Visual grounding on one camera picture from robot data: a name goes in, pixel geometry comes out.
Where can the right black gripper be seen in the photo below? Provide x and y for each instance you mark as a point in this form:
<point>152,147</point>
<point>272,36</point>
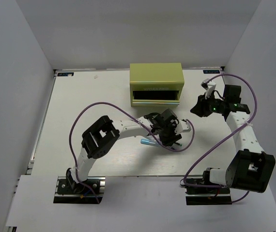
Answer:
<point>200,109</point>

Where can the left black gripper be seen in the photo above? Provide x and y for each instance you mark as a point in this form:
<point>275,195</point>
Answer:
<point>173,137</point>

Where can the blue highlighter marker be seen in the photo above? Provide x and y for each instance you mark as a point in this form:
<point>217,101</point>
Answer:
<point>149,142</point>

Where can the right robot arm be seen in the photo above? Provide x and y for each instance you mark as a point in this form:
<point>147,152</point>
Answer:
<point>251,168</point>

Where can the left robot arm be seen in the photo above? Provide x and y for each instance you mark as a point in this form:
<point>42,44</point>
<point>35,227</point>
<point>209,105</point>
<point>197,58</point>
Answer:
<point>98,140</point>

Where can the right blue table label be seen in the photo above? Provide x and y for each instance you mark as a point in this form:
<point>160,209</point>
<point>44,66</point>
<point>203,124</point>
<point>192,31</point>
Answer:
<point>211,71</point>

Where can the blue table label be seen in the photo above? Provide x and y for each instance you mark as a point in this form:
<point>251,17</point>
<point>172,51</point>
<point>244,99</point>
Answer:
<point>65,74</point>
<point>211,71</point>

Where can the green metal tool chest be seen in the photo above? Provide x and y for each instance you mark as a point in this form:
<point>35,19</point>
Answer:
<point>156,76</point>

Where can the left blue table label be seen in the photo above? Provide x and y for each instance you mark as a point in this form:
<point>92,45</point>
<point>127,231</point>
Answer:
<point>65,74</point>

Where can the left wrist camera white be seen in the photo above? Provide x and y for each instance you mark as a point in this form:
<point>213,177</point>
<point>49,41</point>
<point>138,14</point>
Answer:
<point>183,126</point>

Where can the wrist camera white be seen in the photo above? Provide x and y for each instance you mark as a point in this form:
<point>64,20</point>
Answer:
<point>183,126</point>
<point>209,87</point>

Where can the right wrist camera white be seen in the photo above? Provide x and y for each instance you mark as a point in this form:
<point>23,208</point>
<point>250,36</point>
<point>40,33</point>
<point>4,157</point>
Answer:
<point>209,87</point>

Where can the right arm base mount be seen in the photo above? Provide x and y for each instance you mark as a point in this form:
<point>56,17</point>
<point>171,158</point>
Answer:
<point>206,196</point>

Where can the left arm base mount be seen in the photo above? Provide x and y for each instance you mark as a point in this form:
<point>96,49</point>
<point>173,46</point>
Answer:
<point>81,195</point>

